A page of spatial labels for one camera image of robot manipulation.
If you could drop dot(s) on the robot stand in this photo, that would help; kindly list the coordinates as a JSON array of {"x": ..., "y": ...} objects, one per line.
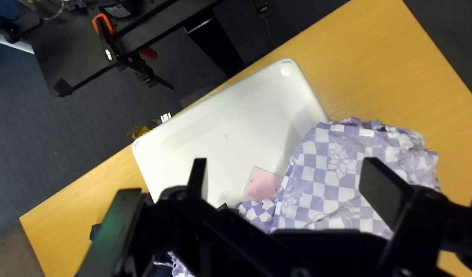
[{"x": 74, "y": 57}]

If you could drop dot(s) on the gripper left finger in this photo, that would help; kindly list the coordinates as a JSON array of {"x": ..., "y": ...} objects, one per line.
[{"x": 189, "y": 223}]

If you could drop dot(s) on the purple white checked dress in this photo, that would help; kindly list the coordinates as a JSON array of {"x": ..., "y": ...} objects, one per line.
[{"x": 328, "y": 173}]

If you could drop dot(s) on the yellow tape piece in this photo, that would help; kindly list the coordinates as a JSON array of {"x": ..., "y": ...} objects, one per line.
[{"x": 139, "y": 131}]

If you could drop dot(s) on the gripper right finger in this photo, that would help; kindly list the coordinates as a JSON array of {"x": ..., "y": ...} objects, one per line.
[{"x": 412, "y": 215}]

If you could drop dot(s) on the pink sticky note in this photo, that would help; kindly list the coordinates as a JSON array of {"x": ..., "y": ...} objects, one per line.
[{"x": 262, "y": 184}]

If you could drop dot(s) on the orange black clamp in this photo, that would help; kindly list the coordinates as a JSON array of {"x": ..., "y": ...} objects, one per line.
[{"x": 105, "y": 30}]

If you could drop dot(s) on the white plastic basket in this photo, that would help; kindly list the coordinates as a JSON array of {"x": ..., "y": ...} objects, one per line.
[{"x": 228, "y": 127}]

